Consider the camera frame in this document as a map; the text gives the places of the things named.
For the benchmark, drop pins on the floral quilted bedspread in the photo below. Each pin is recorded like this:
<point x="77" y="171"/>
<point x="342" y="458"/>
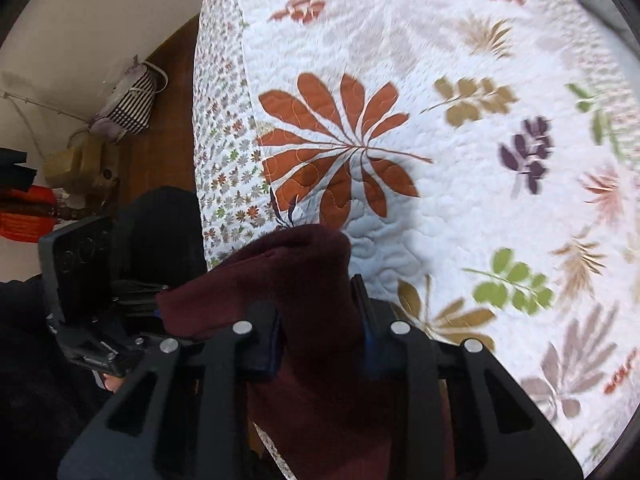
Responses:
<point x="425" y="135"/>

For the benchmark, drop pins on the orange basket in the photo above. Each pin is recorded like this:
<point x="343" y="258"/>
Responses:
<point x="27" y="215"/>

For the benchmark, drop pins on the maroon pants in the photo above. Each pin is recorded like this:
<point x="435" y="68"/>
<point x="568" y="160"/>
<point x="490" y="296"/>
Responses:
<point x="320" y="360"/>

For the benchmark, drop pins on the striped fabric bag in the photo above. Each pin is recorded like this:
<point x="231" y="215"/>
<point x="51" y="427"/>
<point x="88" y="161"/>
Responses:
<point x="129" y="105"/>

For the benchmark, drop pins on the person's black trouser leg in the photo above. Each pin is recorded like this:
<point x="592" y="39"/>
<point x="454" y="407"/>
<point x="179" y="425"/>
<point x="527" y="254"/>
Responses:
<point x="162" y="230"/>

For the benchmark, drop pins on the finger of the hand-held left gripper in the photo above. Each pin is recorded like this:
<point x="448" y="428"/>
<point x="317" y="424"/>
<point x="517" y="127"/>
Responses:
<point x="140" y="294"/>

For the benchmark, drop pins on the golden-brown bag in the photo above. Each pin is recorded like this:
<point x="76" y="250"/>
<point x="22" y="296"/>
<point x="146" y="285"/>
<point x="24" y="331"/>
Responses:
<point x="82" y="162"/>

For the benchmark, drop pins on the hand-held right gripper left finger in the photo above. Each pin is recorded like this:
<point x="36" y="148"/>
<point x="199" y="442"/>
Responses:
<point x="272" y="342"/>

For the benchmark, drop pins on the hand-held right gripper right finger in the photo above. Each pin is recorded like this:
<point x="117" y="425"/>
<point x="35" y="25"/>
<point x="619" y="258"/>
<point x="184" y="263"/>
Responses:
<point x="364" y="335"/>

